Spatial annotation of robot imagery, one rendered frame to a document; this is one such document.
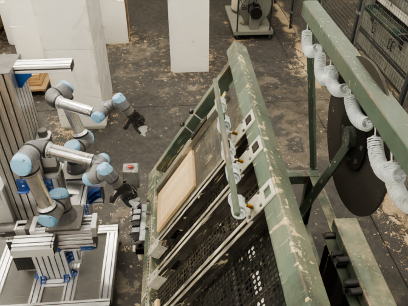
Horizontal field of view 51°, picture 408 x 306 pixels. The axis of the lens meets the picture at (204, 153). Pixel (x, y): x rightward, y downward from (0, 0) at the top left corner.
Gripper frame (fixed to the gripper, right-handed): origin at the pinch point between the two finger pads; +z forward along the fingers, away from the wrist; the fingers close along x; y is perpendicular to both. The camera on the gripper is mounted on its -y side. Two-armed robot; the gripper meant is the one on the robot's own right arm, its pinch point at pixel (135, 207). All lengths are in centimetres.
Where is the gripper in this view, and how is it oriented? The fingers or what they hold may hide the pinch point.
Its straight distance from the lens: 258.4
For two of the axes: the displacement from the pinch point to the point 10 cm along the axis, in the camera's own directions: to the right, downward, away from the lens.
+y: 8.8, -4.1, -2.3
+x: -0.7, -6.1, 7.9
